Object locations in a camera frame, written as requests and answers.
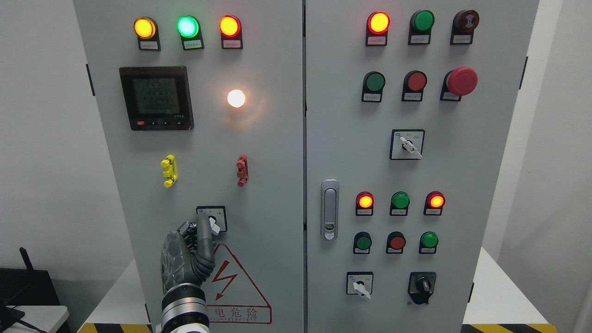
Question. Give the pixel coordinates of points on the dark red buzzer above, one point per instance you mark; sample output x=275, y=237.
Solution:
x=463, y=27

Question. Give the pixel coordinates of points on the green push button lower left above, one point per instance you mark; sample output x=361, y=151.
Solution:
x=362, y=243

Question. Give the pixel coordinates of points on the red high voltage warning sticker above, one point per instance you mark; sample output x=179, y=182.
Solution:
x=231, y=295

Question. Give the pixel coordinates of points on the red emergency stop button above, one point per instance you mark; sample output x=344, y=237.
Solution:
x=457, y=83

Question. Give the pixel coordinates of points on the white selector switch bottom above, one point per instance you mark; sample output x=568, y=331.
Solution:
x=360, y=283

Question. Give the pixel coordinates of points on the white cabinet platform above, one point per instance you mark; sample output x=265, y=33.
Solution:
x=497, y=305

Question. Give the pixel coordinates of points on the green lit indicator lamp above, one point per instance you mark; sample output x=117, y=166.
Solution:
x=190, y=33

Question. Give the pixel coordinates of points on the red lit lamp middle left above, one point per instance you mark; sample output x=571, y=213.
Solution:
x=364, y=204

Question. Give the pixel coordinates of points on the green lamp middle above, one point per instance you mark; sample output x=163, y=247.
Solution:
x=399, y=204

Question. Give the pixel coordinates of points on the small clear bulb lamp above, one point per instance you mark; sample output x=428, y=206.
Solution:
x=236, y=98

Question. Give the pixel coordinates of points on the red push button upper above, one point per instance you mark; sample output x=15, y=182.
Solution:
x=413, y=86

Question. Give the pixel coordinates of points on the black router with antenna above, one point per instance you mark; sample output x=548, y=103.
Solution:
x=27, y=287

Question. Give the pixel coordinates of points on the white selector switch right upper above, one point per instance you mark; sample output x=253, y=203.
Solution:
x=407, y=144

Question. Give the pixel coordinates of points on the red push button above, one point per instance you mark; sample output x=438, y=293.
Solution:
x=395, y=243
x=413, y=86

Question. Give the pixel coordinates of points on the black rotary knob switch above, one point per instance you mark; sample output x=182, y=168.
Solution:
x=421, y=286

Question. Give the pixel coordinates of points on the yellow indicator lamp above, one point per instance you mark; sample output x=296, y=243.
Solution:
x=147, y=34

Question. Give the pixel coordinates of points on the red push button lower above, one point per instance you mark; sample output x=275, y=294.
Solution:
x=395, y=243

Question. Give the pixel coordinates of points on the red lit lamp top right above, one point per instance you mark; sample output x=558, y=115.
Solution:
x=377, y=27

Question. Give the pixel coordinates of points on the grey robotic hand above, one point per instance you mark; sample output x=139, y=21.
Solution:
x=188, y=254

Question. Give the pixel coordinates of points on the white rotary selector switch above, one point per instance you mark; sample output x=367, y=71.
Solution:
x=217, y=217

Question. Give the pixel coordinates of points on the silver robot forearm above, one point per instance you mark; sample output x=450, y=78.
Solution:
x=184, y=310

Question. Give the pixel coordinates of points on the yellow terminal connector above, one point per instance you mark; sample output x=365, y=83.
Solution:
x=169, y=170

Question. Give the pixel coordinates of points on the red lit lamp left door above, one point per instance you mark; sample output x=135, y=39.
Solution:
x=231, y=32

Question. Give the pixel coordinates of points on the black digital power meter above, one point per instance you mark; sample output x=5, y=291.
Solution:
x=157, y=97

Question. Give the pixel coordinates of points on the grey left cabinet door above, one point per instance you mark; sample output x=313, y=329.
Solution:
x=266, y=216

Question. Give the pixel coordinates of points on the silver door lock handle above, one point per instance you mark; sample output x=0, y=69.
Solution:
x=329, y=208

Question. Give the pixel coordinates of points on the green push button upper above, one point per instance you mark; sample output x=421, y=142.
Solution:
x=372, y=87

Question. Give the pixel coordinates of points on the green lamp top right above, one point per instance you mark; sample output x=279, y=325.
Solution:
x=420, y=27

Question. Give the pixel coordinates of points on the red lit lamp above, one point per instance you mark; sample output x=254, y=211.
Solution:
x=364, y=204
x=377, y=27
x=434, y=203

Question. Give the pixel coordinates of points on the grey cabinet door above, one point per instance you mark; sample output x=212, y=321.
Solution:
x=350, y=141
x=266, y=216

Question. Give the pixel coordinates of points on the red lit lamp middle right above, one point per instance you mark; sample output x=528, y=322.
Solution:
x=434, y=203

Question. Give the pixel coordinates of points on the grey right cabinet door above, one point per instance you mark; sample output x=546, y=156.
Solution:
x=350, y=141

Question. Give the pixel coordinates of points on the red terminal connector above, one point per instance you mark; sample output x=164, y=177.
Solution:
x=242, y=170

